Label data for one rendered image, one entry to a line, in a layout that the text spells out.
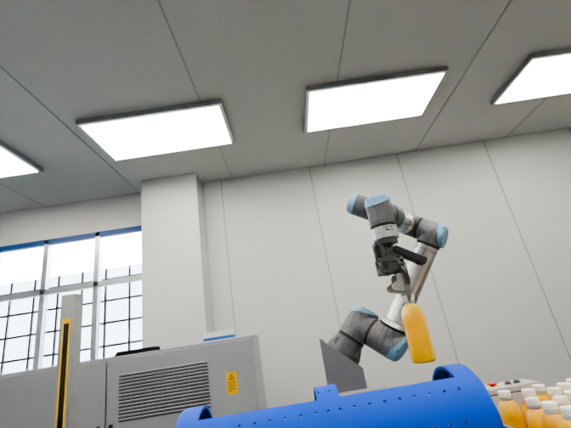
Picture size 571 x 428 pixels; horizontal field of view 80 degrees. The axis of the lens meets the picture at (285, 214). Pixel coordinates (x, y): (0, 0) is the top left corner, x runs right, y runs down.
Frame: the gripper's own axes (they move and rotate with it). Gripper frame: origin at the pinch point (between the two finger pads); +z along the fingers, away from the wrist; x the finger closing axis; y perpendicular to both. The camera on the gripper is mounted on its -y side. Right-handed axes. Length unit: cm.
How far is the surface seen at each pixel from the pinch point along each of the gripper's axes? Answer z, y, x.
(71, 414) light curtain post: 22, 128, -32
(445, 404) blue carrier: 29.5, 1.7, 12.1
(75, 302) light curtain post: -20, 128, -31
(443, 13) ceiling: -194, -103, -68
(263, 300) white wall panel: -34, 63, -280
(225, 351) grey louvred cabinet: 10, 89, -153
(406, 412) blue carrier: 29.7, 12.7, 12.2
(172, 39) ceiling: -194, 90, -63
